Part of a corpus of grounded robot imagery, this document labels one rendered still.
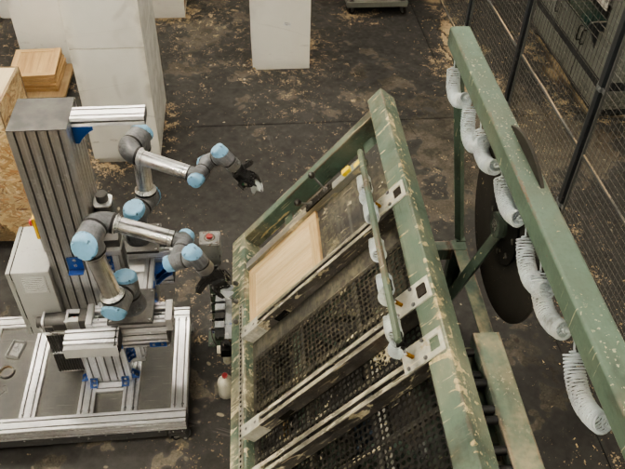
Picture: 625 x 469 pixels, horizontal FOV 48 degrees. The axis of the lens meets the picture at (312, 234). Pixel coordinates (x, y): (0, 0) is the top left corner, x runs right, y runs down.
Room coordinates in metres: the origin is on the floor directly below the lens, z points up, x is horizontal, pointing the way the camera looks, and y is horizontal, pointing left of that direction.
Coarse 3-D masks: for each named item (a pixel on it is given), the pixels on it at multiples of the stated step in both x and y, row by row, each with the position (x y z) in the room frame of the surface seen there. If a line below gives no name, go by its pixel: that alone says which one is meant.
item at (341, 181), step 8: (352, 168) 2.76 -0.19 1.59; (352, 176) 2.74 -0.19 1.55; (336, 184) 2.75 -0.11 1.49; (344, 184) 2.74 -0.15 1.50; (336, 192) 2.74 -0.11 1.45; (320, 200) 2.73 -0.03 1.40; (328, 200) 2.73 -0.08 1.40; (304, 208) 2.77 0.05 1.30; (312, 208) 2.73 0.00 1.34; (320, 208) 2.73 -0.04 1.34; (296, 216) 2.77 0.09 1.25; (304, 216) 2.72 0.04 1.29; (288, 224) 2.75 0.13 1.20; (296, 224) 2.72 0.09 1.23; (280, 232) 2.75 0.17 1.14; (288, 232) 2.71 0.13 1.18; (272, 240) 2.74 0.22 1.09; (280, 240) 2.71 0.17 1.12; (264, 248) 2.73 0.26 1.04; (272, 248) 2.70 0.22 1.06; (256, 256) 2.72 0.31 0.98; (264, 256) 2.70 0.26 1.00; (248, 264) 2.71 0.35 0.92
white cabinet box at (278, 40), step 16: (256, 0) 6.35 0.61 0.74; (272, 0) 6.37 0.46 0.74; (288, 0) 6.39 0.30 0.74; (304, 0) 6.41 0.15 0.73; (256, 16) 6.35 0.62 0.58; (272, 16) 6.37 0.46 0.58; (288, 16) 6.39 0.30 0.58; (304, 16) 6.41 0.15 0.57; (256, 32) 6.35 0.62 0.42; (272, 32) 6.37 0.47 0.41; (288, 32) 6.39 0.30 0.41; (304, 32) 6.41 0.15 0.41; (256, 48) 6.35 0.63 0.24; (272, 48) 6.37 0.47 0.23; (288, 48) 6.39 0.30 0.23; (304, 48) 6.41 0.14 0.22; (256, 64) 6.35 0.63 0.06; (272, 64) 6.37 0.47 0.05; (288, 64) 6.39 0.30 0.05; (304, 64) 6.41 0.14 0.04
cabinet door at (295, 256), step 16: (304, 224) 2.69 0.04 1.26; (288, 240) 2.67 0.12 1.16; (304, 240) 2.58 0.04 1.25; (320, 240) 2.51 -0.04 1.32; (272, 256) 2.66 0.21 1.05; (288, 256) 2.56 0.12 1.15; (304, 256) 2.48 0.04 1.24; (320, 256) 2.39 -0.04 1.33; (256, 272) 2.64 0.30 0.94; (272, 272) 2.55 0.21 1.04; (288, 272) 2.46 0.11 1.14; (304, 272) 2.38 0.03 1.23; (256, 288) 2.52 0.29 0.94; (272, 288) 2.43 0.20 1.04; (288, 288) 2.35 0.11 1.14; (256, 304) 2.41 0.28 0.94
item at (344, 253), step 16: (384, 208) 2.25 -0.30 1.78; (368, 224) 2.29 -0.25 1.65; (384, 224) 2.26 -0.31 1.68; (352, 240) 2.26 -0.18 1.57; (336, 256) 2.25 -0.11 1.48; (352, 256) 2.24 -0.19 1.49; (320, 272) 2.23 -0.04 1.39; (336, 272) 2.24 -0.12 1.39; (304, 288) 2.22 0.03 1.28; (272, 304) 2.26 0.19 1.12; (288, 304) 2.21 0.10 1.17; (256, 320) 2.23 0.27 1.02; (272, 320) 2.21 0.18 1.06; (256, 336) 2.20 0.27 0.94
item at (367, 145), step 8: (368, 144) 2.95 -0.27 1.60; (288, 216) 2.94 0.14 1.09; (400, 256) 2.12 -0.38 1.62; (392, 272) 2.07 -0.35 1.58; (400, 272) 2.04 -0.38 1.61; (312, 320) 2.16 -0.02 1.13; (416, 328) 1.73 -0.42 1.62; (312, 336) 2.10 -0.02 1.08; (408, 336) 1.72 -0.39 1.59; (312, 344) 2.05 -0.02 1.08; (296, 368) 1.91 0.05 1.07; (424, 384) 1.48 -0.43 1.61; (424, 392) 1.45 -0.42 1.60; (432, 392) 1.45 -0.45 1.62; (432, 400) 1.41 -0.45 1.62; (320, 408) 1.71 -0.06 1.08; (304, 424) 1.61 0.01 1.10; (432, 424) 1.32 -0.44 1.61; (440, 424) 1.31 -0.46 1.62; (440, 432) 1.28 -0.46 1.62; (424, 440) 1.28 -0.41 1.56; (440, 448) 1.23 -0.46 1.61; (440, 456) 1.20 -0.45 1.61; (320, 464) 1.43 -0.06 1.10; (440, 464) 1.17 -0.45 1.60
